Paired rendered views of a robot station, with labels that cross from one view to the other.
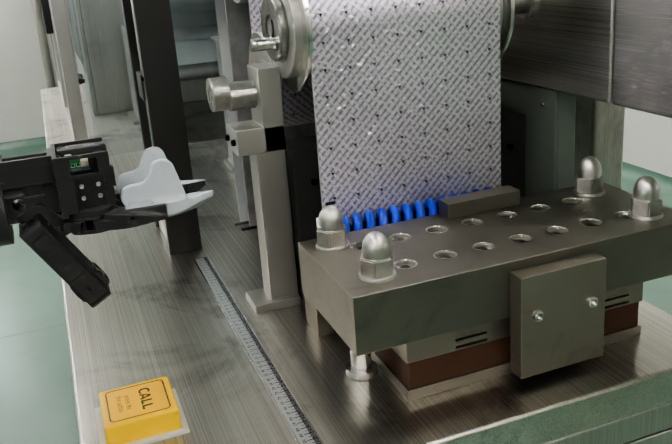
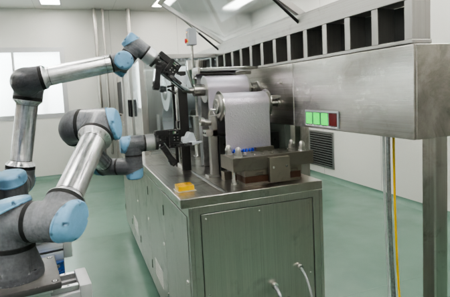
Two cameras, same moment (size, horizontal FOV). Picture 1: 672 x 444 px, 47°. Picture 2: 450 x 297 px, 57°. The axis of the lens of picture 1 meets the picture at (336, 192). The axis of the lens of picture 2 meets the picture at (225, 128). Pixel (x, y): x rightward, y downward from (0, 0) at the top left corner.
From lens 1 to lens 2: 110 cm
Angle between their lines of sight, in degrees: 13
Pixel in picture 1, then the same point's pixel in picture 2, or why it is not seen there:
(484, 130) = (266, 132)
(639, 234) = (298, 152)
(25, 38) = not seen: hidden behind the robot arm
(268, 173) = (213, 141)
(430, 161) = (252, 139)
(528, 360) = (272, 178)
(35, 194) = (164, 138)
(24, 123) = not seen: hidden behind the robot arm
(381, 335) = (238, 168)
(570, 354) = (282, 178)
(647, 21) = (299, 106)
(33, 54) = not seen: hidden behind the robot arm
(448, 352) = (254, 175)
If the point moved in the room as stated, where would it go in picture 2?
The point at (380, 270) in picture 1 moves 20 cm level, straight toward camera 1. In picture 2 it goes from (238, 154) to (238, 162)
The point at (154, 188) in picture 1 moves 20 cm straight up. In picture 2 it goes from (189, 138) to (187, 94)
